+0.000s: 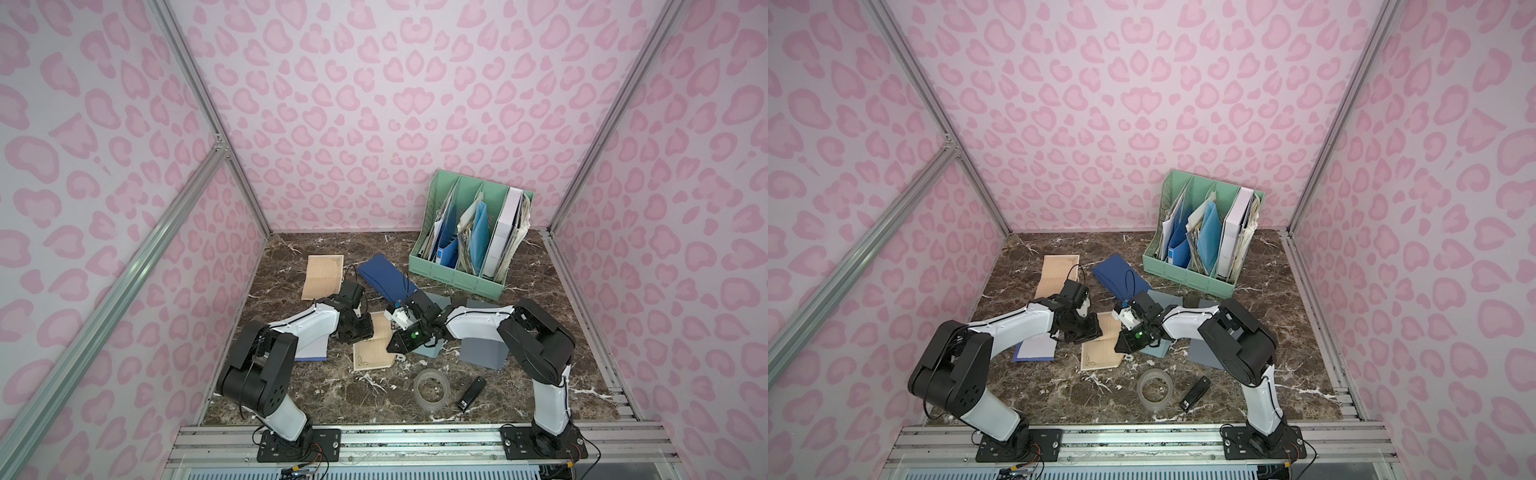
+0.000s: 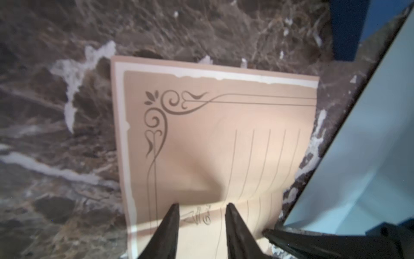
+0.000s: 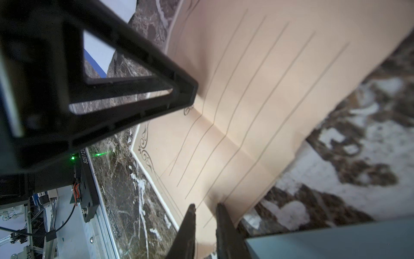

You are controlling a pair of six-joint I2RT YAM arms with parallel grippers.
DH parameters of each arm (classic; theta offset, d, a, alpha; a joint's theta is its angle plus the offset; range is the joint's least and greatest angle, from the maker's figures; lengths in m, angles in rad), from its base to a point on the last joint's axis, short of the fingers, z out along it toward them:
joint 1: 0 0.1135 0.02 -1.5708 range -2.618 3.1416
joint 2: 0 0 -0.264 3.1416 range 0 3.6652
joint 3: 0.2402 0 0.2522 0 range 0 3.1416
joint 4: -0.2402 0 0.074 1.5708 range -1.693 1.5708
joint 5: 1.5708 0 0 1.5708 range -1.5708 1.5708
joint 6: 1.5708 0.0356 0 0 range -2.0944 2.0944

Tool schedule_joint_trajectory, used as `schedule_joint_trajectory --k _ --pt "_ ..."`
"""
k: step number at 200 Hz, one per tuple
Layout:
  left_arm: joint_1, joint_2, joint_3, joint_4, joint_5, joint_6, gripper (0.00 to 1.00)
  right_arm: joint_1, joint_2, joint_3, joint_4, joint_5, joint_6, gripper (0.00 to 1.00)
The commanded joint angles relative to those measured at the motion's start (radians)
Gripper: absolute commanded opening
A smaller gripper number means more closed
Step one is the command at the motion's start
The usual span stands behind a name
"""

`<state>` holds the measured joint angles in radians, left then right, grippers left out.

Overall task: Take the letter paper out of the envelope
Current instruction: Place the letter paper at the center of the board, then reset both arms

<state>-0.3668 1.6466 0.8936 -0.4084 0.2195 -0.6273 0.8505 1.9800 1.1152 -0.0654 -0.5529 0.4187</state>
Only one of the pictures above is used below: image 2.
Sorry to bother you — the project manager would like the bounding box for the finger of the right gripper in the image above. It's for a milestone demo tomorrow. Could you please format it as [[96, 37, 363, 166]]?
[[263, 223, 414, 259]]

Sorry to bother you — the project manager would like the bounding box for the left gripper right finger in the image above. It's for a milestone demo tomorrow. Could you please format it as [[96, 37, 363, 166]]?
[[225, 203, 272, 259]]

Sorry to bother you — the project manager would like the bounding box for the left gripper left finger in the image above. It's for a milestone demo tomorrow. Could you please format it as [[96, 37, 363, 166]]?
[[138, 204, 180, 259]]

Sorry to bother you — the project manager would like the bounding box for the light blue envelope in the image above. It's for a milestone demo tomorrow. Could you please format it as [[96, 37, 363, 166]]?
[[284, 14, 414, 234]]

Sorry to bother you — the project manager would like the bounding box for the beige letter paper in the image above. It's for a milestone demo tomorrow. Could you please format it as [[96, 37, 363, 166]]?
[[111, 56, 319, 259]]

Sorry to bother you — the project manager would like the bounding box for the dark blue envelope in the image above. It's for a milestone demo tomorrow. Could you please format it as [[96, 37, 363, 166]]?
[[329, 0, 413, 62]]

